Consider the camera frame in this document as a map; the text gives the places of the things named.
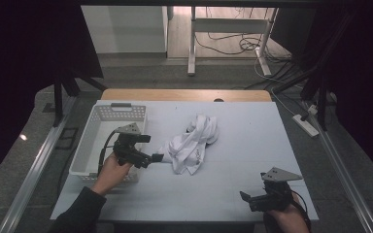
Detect wooden table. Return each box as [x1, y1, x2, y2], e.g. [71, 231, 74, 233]
[100, 88, 272, 103]

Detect aluminium rail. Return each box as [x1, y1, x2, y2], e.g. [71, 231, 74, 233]
[303, 102, 373, 233]
[0, 96, 79, 233]

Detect white power strip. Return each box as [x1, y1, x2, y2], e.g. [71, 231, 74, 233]
[291, 114, 321, 138]

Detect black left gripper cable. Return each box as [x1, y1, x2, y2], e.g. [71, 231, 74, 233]
[97, 130, 120, 176]

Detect white floor cable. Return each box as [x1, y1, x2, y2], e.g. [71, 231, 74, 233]
[254, 57, 305, 118]

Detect person's right hand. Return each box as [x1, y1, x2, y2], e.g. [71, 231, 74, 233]
[266, 193, 309, 233]

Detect white garment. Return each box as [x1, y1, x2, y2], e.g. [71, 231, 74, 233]
[157, 113, 220, 176]

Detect white cabinet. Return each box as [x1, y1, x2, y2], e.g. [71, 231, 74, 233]
[81, 5, 170, 54]

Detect person's left hand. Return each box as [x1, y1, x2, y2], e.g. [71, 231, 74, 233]
[90, 152, 133, 197]

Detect white desk frame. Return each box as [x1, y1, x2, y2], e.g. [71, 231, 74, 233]
[187, 6, 278, 78]

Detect black metal stand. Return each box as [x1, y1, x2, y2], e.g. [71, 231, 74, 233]
[51, 64, 109, 128]
[273, 64, 330, 132]

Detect dark curtain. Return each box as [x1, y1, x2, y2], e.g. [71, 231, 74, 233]
[278, 6, 373, 188]
[0, 0, 105, 190]

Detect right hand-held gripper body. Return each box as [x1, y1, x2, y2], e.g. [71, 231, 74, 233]
[248, 166, 303, 213]

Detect white perforated plastic basket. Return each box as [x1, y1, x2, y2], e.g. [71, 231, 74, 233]
[69, 102, 148, 184]

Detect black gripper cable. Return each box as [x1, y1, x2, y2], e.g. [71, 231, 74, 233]
[97, 130, 120, 176]
[290, 189, 313, 233]

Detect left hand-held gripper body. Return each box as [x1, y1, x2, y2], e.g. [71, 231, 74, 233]
[113, 121, 146, 169]

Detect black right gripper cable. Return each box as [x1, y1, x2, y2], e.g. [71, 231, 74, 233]
[290, 189, 313, 233]

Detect black floor cables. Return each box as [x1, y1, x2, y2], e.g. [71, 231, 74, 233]
[194, 7, 293, 64]

